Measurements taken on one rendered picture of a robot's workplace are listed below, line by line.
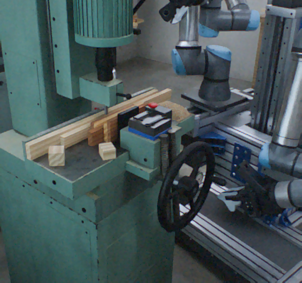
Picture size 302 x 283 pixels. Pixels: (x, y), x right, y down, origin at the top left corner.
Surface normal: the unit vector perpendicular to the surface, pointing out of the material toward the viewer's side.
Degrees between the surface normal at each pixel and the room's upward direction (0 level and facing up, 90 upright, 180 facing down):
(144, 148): 90
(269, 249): 0
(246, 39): 90
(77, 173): 0
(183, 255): 0
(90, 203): 90
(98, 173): 90
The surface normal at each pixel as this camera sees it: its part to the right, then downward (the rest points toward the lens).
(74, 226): -0.62, 0.33
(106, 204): 0.78, 0.30
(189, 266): 0.03, -0.89
